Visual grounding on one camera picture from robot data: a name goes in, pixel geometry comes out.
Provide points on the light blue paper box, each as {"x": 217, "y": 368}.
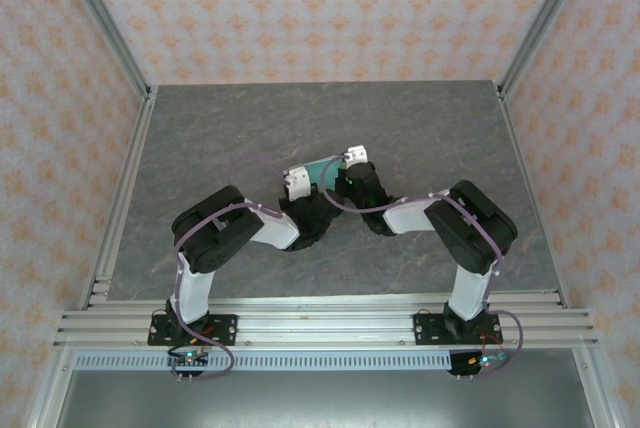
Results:
{"x": 317, "y": 172}

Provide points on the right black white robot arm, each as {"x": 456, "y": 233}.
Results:
{"x": 475, "y": 233}

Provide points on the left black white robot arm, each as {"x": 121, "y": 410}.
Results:
{"x": 215, "y": 233}

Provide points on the grey metal lower shelf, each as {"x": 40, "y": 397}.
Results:
{"x": 325, "y": 398}

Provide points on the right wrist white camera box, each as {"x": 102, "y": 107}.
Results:
{"x": 356, "y": 155}

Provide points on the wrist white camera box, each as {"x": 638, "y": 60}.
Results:
{"x": 297, "y": 180}
{"x": 356, "y": 155}

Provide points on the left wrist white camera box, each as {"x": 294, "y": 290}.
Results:
{"x": 297, "y": 180}

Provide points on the aluminium mounting rail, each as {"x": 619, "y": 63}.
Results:
{"x": 325, "y": 323}

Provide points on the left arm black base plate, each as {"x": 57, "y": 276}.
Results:
{"x": 222, "y": 330}

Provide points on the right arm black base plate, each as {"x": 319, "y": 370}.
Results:
{"x": 430, "y": 330}

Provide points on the aluminium table side rail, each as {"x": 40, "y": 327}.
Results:
{"x": 530, "y": 183}
{"x": 130, "y": 168}

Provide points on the aluminium frame post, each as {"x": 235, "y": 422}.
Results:
{"x": 547, "y": 18}
{"x": 100, "y": 18}

